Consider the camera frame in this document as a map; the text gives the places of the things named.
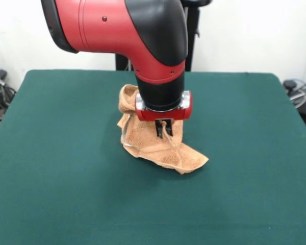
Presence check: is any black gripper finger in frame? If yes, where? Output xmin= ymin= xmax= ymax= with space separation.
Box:
xmin=165 ymin=119 xmax=174 ymax=137
xmin=155 ymin=119 xmax=165 ymax=139

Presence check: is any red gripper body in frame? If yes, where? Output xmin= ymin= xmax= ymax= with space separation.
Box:
xmin=135 ymin=90 xmax=194 ymax=122

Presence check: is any orange terry towel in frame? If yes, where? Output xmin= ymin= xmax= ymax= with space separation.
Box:
xmin=117 ymin=84 xmax=210 ymax=176

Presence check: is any dark green table cloth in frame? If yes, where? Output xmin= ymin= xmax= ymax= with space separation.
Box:
xmin=0 ymin=69 xmax=306 ymax=245

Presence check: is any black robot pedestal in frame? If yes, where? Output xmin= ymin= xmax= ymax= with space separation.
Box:
xmin=114 ymin=0 xmax=214 ymax=72

